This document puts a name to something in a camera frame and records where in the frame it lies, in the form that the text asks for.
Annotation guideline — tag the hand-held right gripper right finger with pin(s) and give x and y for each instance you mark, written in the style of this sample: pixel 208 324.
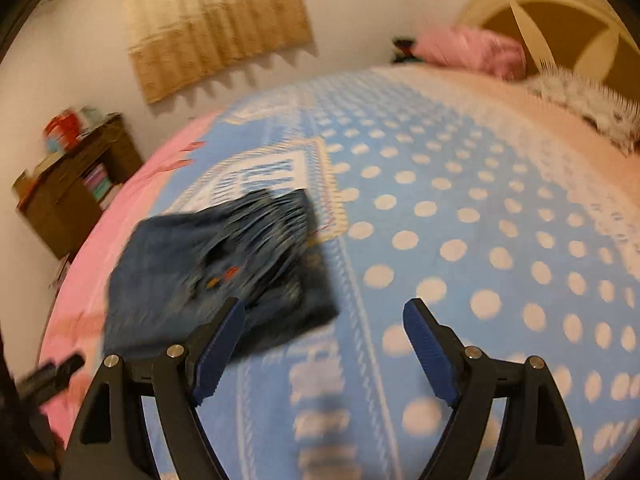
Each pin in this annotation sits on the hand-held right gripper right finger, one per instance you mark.
pixel 430 355

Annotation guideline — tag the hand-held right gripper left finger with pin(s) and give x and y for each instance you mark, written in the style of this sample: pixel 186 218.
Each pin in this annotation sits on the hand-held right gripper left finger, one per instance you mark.
pixel 220 350

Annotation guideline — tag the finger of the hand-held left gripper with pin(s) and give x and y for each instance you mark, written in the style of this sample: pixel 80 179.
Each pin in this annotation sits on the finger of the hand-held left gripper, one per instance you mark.
pixel 52 374

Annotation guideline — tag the blue denim pants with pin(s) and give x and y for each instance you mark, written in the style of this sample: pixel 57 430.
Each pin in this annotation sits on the blue denim pants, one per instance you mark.
pixel 215 260

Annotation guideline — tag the blue polka dot blanket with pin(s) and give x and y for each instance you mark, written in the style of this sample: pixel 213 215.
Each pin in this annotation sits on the blue polka dot blanket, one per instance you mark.
pixel 450 210

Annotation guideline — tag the pink bed sheet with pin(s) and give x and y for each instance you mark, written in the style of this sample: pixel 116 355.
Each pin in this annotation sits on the pink bed sheet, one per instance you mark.
pixel 115 230

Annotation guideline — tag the brown wooden shelf unit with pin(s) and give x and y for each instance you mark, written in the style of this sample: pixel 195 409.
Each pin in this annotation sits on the brown wooden shelf unit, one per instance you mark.
pixel 65 200

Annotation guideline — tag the row of pastel books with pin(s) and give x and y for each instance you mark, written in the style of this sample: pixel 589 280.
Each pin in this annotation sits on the row of pastel books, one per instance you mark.
pixel 97 182

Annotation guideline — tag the red box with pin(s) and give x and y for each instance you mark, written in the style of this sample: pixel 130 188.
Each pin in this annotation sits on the red box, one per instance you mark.
pixel 62 127

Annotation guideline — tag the grey white fuzzy pillow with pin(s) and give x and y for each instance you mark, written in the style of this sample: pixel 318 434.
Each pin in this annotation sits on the grey white fuzzy pillow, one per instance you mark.
pixel 590 105

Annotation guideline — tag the pink pillow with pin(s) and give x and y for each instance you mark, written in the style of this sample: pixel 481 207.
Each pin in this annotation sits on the pink pillow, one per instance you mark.
pixel 470 52

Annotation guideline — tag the dark cloth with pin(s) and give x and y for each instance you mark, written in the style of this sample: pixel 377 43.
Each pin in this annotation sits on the dark cloth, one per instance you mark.
pixel 402 47

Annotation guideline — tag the beige pleated curtain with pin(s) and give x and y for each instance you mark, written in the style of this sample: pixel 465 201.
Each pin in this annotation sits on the beige pleated curtain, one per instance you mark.
pixel 215 20

